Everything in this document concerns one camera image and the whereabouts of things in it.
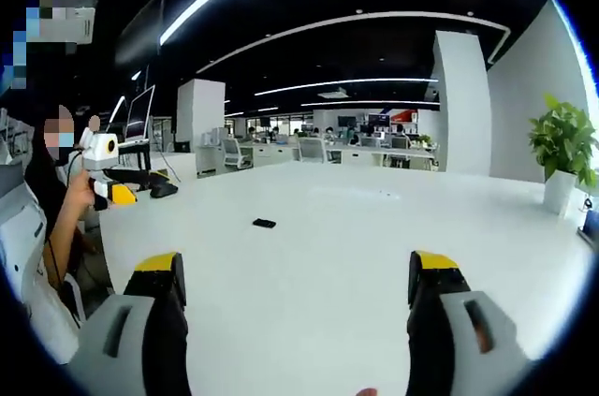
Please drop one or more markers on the white worn device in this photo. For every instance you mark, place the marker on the white worn device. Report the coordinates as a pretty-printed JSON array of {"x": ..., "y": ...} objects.
[{"x": 23, "y": 227}]

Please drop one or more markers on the blue box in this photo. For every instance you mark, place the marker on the blue box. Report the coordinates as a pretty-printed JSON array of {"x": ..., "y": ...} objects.
[{"x": 588, "y": 233}]

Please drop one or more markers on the white vented device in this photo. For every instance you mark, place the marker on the white vented device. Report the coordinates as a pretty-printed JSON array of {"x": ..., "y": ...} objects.
[{"x": 86, "y": 24}]

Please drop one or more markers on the person's left hand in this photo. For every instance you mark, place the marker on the person's left hand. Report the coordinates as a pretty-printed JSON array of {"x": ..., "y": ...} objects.
[{"x": 82, "y": 192}]

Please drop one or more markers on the dark grey pouch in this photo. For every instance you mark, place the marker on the dark grey pouch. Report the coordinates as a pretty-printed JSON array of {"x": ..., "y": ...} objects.
[{"x": 163, "y": 190}]

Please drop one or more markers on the person's white shirt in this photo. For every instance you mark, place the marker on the person's white shirt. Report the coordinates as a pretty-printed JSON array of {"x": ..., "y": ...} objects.
[{"x": 47, "y": 321}]

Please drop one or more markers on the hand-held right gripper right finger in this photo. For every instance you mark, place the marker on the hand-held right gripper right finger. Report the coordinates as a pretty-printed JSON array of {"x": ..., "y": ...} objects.
[{"x": 468, "y": 344}]

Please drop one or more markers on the black monitor stand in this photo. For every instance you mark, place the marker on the black monitor stand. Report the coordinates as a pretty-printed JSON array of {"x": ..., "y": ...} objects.
[{"x": 142, "y": 157}]

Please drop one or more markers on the black plastic buckle pronged part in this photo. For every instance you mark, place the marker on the black plastic buckle pronged part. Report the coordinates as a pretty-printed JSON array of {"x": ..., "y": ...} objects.
[{"x": 270, "y": 224}]

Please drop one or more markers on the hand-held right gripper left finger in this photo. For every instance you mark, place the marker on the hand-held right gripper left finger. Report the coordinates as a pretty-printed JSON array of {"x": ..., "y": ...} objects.
[{"x": 121, "y": 344}]

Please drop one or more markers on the green potted plant white pot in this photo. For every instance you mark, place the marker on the green potted plant white pot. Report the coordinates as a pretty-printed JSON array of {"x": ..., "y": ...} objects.
[{"x": 564, "y": 143}]

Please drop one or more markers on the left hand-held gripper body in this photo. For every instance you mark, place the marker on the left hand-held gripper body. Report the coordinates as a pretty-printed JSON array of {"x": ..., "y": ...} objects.
[{"x": 99, "y": 152}]

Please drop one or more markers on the large monitor screen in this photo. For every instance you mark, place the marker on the large monitor screen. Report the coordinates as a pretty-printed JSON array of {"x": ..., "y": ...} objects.
[{"x": 140, "y": 115}]

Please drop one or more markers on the row of white office desks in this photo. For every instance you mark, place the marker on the row of white office desks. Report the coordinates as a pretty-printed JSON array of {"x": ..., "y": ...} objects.
[{"x": 365, "y": 155}]

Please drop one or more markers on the person's right hand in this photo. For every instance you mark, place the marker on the person's right hand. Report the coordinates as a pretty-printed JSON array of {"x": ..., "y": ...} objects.
[{"x": 367, "y": 392}]

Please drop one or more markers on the white office chair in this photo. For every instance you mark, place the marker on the white office chair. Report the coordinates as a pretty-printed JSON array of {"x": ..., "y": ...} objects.
[
  {"x": 231, "y": 152},
  {"x": 312, "y": 150}
]

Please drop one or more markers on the black plastic buckle socket part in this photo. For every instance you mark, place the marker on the black plastic buckle socket part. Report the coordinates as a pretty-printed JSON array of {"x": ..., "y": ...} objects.
[{"x": 258, "y": 223}]

